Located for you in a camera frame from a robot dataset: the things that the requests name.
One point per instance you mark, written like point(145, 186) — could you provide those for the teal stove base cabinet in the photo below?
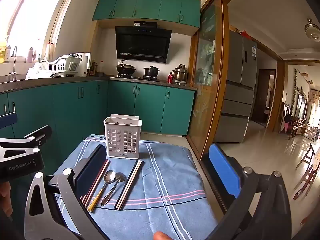
point(150, 107)

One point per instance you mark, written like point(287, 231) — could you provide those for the blue plaid cloth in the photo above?
point(162, 180)

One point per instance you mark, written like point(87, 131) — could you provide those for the wooden chair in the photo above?
point(306, 155)
point(308, 177)

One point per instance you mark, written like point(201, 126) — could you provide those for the dark sauce bottle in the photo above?
point(95, 69)
point(91, 70)

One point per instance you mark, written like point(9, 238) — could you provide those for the window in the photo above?
point(30, 12)

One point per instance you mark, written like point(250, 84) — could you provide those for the clear oil bottle red cap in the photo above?
point(101, 68)

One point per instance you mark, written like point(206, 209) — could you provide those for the black range hood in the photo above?
point(142, 45)

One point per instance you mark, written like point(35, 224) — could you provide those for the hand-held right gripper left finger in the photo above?
point(91, 166)

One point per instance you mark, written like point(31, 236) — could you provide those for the white electric water boiler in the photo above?
point(85, 63)

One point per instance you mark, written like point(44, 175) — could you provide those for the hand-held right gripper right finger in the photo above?
point(223, 170)

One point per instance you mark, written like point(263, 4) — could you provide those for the wooden framed glass sliding door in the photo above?
point(207, 80)

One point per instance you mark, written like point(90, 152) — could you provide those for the white plastic bag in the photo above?
point(37, 72)

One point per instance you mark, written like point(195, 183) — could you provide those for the stainless steel pot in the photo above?
point(180, 73)

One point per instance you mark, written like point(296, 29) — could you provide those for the white dish rack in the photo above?
point(62, 65)

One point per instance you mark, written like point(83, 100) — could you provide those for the black clay pot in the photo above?
point(151, 71)

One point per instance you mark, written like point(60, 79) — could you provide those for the white plastic utensil holder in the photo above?
point(122, 140)

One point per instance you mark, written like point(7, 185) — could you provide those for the teal sink base cabinet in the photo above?
point(65, 110)

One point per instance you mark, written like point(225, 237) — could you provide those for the ceiling fan light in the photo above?
point(312, 31)

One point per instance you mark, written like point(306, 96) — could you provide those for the black wok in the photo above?
point(126, 68)

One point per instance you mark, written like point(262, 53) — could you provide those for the yellow bottle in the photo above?
point(2, 53)

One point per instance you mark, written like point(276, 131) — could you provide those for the person's left hand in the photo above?
point(5, 195)

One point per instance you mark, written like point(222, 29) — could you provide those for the person's right hand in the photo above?
point(162, 236)

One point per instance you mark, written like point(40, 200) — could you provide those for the metal faucet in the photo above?
point(13, 62)

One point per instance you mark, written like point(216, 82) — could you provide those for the pink bottle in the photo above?
point(30, 55)

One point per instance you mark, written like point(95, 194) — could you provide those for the dark wooden doorway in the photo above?
point(262, 97)

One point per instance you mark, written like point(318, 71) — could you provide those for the gas stove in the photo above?
point(136, 77)

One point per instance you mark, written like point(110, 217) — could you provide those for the teal upper kitchen cabinets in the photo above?
point(147, 5)

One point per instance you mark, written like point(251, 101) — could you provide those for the grey refrigerator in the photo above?
point(240, 80)

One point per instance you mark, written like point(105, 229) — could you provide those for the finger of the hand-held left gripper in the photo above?
point(7, 121)
point(37, 133)

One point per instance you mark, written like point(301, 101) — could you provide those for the silver spoon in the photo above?
point(120, 177)

